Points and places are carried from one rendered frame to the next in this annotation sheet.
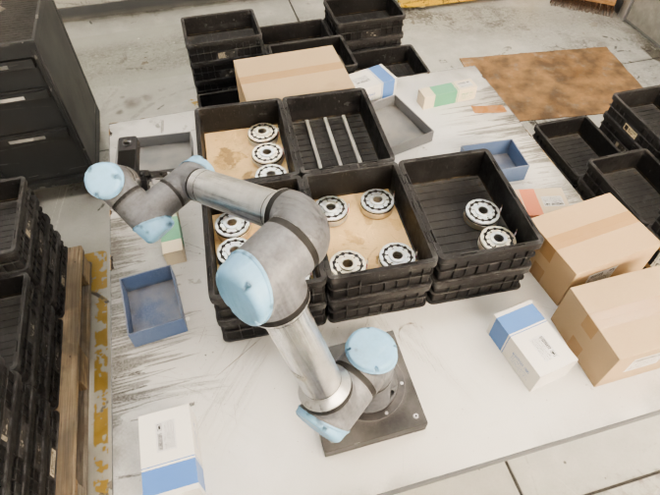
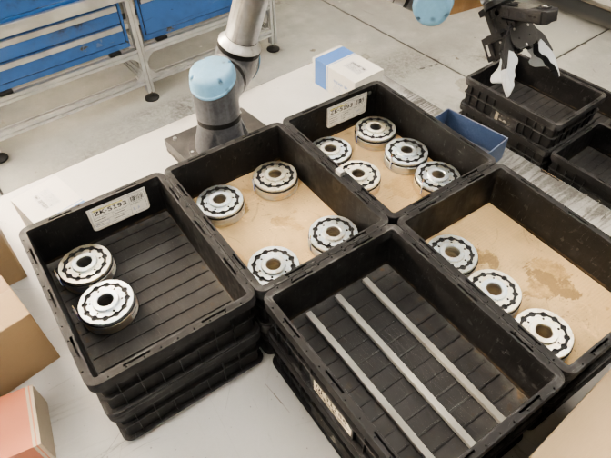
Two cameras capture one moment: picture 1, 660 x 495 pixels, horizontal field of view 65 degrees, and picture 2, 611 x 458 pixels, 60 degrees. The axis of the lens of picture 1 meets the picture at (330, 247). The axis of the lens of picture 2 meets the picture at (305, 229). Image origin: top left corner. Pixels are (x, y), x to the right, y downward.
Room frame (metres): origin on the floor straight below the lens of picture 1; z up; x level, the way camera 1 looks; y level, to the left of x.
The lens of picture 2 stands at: (1.74, -0.33, 1.67)
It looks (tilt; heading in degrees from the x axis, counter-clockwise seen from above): 47 degrees down; 158
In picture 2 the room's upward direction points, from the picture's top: 1 degrees counter-clockwise
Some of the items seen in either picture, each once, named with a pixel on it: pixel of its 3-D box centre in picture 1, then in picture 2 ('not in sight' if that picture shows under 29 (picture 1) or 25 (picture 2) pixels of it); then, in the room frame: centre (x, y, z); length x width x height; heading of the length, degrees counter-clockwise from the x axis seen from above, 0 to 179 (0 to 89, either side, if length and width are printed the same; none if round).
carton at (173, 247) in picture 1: (170, 230); not in sight; (1.10, 0.52, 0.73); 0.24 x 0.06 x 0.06; 18
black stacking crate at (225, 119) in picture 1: (246, 153); (519, 272); (1.32, 0.28, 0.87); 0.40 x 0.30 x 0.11; 12
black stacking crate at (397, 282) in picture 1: (364, 229); (272, 215); (0.99, -0.10, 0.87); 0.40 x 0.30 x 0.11; 12
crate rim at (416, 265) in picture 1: (365, 217); (271, 198); (0.99, -0.10, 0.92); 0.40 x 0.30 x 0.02; 12
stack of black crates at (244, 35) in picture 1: (227, 64); not in sight; (2.66, 0.59, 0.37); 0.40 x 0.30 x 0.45; 106
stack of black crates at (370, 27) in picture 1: (361, 44); not in sight; (2.88, -0.19, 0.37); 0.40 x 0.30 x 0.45; 106
